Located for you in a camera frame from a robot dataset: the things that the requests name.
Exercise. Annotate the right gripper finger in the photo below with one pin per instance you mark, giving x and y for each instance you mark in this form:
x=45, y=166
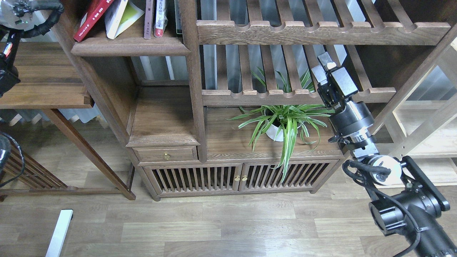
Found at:
x=326, y=61

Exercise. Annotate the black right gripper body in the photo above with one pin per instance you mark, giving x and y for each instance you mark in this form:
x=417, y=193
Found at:
x=336, y=89

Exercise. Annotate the yellow green cover book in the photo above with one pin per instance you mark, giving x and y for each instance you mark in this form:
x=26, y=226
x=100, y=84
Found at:
x=119, y=16

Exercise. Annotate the red cover book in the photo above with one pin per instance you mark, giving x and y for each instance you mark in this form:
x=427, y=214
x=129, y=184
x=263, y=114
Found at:
x=93, y=13

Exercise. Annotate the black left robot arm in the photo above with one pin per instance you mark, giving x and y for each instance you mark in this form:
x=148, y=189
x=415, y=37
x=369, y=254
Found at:
x=16, y=16

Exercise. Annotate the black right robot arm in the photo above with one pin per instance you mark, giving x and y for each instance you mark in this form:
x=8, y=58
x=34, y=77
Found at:
x=404, y=200

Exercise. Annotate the light wooden shelf unit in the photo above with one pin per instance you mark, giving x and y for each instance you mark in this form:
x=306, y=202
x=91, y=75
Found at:
x=421, y=118

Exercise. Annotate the green spider plant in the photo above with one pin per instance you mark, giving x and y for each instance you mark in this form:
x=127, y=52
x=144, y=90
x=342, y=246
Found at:
x=290, y=120

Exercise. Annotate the white plant pot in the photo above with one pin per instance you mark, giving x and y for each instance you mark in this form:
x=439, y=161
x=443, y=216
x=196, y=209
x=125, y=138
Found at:
x=273, y=132

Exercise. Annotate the dark wooden bookshelf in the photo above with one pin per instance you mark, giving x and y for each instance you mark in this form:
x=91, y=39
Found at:
x=176, y=94

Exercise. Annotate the dark upright book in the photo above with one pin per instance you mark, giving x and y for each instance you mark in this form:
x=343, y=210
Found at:
x=178, y=18

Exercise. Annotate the red white upright book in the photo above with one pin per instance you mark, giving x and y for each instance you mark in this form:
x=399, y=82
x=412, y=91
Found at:
x=160, y=18

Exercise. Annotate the maroon upright book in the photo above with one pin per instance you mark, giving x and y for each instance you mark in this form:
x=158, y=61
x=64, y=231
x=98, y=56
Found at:
x=149, y=18

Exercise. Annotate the dark wooden side table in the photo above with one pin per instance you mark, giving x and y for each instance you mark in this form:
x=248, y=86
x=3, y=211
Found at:
x=49, y=82

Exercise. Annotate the white metal leg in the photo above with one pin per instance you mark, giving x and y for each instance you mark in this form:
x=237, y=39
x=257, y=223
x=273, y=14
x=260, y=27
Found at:
x=59, y=234

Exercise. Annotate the dark slatted wooden rack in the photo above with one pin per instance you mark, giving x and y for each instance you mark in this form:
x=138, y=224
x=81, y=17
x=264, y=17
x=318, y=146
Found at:
x=38, y=179

